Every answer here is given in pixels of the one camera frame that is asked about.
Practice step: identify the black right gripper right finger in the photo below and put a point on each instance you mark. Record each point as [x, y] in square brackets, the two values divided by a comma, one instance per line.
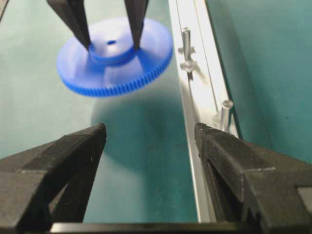
[255, 185]

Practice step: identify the aluminium extrusion rail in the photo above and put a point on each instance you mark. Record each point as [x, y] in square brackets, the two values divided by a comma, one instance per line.
[202, 91]

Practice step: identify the large blue plastic gear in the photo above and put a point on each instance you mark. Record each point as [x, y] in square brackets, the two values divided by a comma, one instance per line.
[111, 66]

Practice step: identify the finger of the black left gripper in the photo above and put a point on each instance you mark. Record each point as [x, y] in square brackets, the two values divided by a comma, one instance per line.
[72, 13]
[136, 11]

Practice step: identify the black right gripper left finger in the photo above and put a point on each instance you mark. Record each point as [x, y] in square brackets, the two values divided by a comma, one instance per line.
[50, 183]

